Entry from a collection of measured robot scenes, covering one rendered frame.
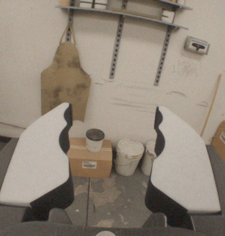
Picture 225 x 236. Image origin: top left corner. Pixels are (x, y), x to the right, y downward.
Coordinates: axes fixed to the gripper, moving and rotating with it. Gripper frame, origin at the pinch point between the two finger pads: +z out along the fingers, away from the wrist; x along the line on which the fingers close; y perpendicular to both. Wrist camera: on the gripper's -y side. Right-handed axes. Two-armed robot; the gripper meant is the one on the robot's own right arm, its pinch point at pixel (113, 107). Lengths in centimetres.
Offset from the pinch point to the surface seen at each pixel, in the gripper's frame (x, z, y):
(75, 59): -41, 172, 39
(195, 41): 78, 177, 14
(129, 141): 18, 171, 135
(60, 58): -56, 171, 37
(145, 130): 37, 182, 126
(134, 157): 22, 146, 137
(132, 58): 15, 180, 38
